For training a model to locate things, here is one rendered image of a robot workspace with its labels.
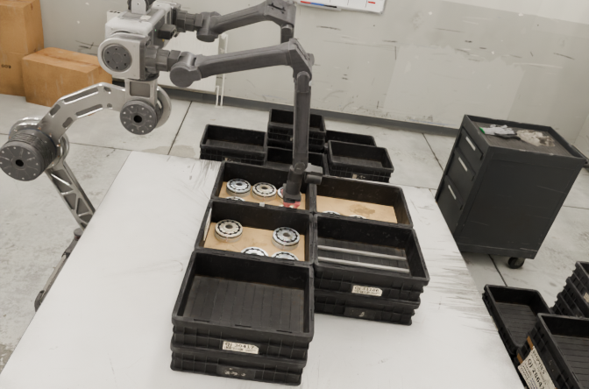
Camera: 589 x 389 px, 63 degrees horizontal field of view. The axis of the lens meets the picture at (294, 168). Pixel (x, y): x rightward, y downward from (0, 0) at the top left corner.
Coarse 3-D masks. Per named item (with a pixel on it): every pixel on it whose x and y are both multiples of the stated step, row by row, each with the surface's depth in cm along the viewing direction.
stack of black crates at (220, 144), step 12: (204, 132) 302; (216, 132) 315; (228, 132) 315; (240, 132) 315; (252, 132) 315; (264, 132) 316; (204, 144) 305; (216, 144) 313; (228, 144) 316; (240, 144) 318; (252, 144) 320; (264, 144) 301; (204, 156) 293; (216, 156) 293; (228, 156) 293; (240, 156) 293; (252, 156) 293; (264, 156) 292
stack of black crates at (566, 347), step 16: (544, 320) 207; (560, 320) 207; (576, 320) 207; (544, 336) 201; (560, 336) 211; (576, 336) 213; (528, 352) 211; (544, 352) 199; (560, 352) 189; (576, 352) 205; (560, 368) 189; (576, 368) 197; (560, 384) 188; (576, 384) 178
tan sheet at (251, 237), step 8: (208, 232) 182; (248, 232) 185; (256, 232) 186; (264, 232) 187; (272, 232) 188; (208, 240) 178; (216, 240) 178; (240, 240) 180; (248, 240) 181; (256, 240) 182; (264, 240) 183; (304, 240) 186; (216, 248) 175; (224, 248) 175; (232, 248) 176; (240, 248) 177; (264, 248) 179; (272, 248) 179; (296, 248) 182; (296, 256) 178
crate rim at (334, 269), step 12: (324, 216) 185; (336, 216) 186; (396, 228) 186; (408, 228) 187; (420, 252) 175; (324, 264) 161; (360, 276) 162; (372, 276) 161; (384, 276) 161; (396, 276) 161; (408, 276) 162
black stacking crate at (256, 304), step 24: (216, 264) 159; (240, 264) 158; (264, 264) 158; (192, 288) 156; (216, 288) 158; (240, 288) 160; (264, 288) 161; (288, 288) 163; (192, 312) 148; (216, 312) 149; (240, 312) 151; (264, 312) 152; (288, 312) 154; (192, 336) 137; (216, 336) 136; (240, 336) 136
